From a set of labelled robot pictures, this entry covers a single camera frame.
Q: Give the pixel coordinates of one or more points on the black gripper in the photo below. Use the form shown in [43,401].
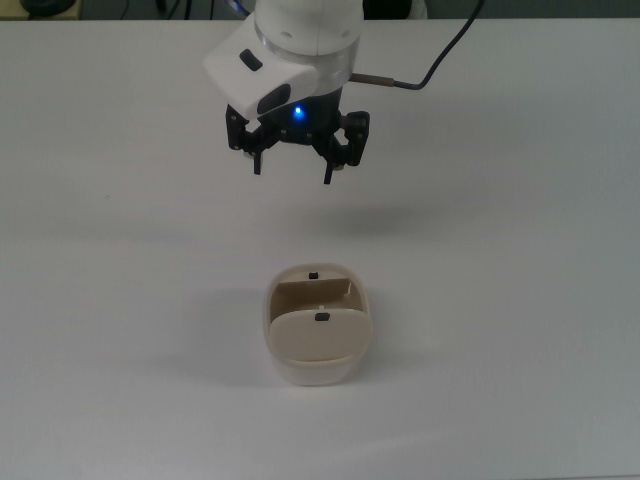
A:
[317,122]

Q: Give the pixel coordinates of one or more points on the cream trash can lid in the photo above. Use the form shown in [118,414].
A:
[310,340]

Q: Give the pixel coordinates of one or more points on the small white trash can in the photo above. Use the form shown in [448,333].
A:
[315,374]

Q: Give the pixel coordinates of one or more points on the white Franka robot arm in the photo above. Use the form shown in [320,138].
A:
[310,30]

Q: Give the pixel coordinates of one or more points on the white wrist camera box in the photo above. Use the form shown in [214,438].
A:
[250,82]

